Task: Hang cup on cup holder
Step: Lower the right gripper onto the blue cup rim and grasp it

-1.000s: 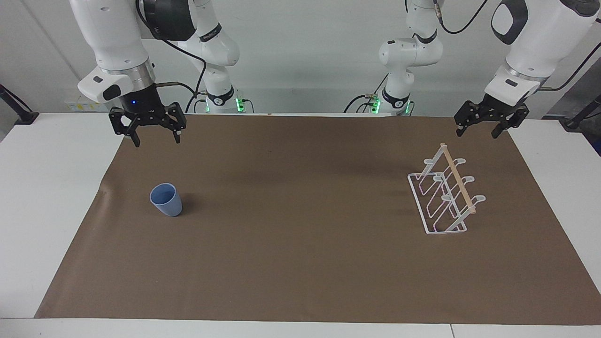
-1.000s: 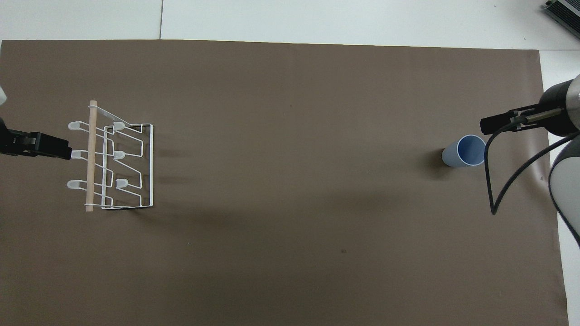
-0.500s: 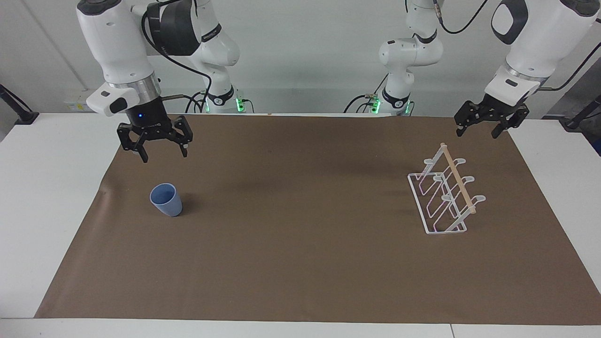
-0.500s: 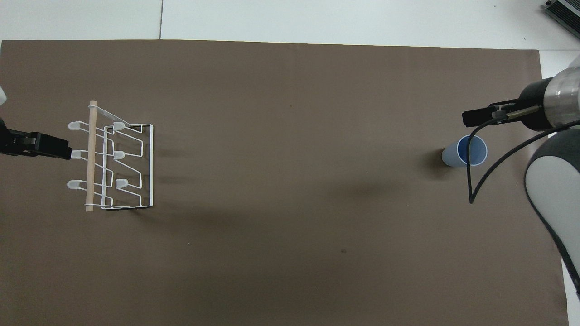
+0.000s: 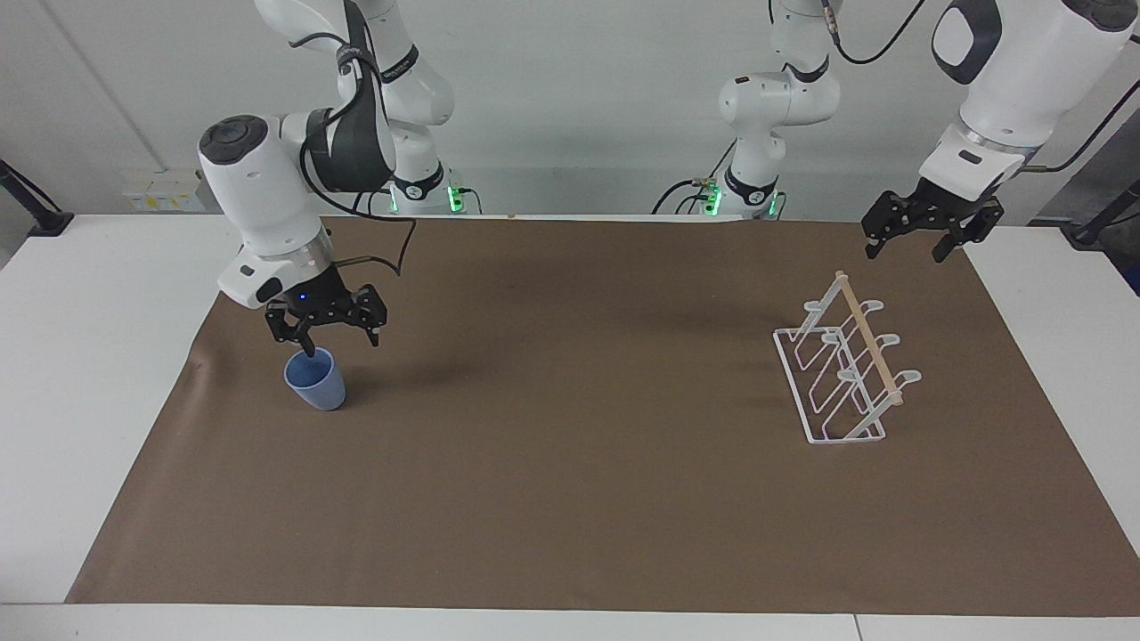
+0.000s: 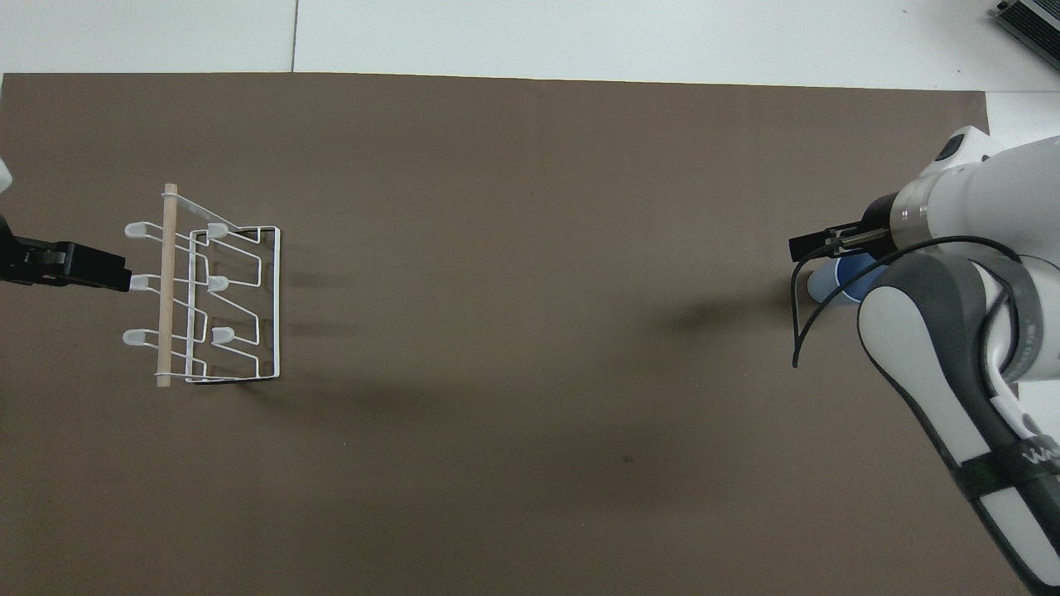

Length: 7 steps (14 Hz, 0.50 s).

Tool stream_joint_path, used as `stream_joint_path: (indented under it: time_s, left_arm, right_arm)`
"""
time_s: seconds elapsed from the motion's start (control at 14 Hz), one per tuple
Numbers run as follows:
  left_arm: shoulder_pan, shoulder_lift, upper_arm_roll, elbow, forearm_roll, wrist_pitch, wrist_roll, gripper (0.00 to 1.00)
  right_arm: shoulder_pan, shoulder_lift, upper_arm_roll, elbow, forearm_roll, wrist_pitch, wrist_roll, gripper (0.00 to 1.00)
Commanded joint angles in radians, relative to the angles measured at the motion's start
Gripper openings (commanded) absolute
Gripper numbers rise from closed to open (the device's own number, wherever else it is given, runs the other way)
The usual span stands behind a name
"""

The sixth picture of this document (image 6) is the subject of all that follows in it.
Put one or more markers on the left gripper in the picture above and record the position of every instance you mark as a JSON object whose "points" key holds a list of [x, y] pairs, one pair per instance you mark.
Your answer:
{"points": [[8, 258]]}

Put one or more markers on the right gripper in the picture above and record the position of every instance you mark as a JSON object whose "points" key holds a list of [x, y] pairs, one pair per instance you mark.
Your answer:
{"points": [[879, 219]]}

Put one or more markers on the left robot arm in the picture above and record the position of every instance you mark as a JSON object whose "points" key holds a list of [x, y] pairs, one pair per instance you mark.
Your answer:
{"points": [[4, 175]]}

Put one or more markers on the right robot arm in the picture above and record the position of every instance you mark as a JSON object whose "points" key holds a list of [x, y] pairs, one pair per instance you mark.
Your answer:
{"points": [[944, 364]]}

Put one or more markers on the blue cup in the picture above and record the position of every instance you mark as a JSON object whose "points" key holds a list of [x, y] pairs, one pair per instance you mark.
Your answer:
{"points": [[853, 273]]}

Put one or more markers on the grey metal device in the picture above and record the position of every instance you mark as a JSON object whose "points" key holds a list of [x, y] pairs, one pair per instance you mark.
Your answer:
{"points": [[1033, 18]]}

